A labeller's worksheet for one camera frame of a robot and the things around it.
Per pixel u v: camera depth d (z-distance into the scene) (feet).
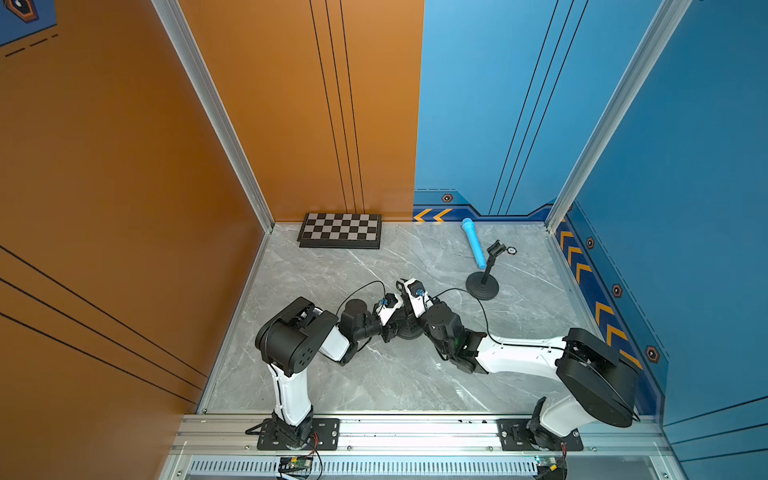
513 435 2.38
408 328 2.43
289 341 1.69
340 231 3.71
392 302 2.54
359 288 2.78
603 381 1.39
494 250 2.83
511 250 3.68
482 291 3.26
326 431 2.39
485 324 3.01
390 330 2.65
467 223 3.80
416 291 2.24
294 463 2.36
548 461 2.37
